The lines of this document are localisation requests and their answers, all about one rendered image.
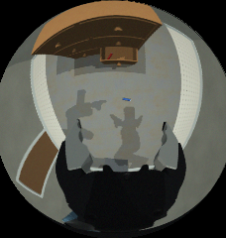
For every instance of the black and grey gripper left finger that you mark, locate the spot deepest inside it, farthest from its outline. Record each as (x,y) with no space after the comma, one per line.
(73,160)

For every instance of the brown wooden drawer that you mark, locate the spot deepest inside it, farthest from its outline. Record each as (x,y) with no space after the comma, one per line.
(117,26)
(85,53)
(118,41)
(121,55)
(77,47)
(62,39)

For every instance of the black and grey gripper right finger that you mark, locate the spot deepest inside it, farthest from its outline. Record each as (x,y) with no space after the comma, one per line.
(170,159)

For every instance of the brown wooden chest of drawers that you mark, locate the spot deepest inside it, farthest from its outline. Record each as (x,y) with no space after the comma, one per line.
(95,10)

